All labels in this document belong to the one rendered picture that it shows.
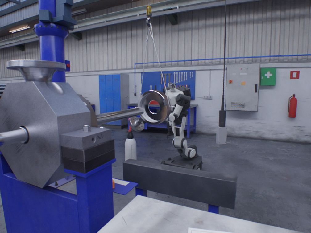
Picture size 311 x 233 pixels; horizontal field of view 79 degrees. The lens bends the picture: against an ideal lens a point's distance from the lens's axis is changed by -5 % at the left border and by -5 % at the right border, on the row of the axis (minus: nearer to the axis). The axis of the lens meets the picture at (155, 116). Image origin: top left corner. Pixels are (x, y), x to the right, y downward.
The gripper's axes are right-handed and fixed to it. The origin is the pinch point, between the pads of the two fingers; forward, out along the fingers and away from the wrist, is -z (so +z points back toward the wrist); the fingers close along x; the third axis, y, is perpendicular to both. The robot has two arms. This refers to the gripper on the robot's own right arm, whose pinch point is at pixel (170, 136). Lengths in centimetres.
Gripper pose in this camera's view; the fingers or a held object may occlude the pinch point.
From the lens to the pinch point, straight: 317.8
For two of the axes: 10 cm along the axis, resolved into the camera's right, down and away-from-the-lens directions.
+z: -0.2, -9.2, -3.8
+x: -9.3, 1.6, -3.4
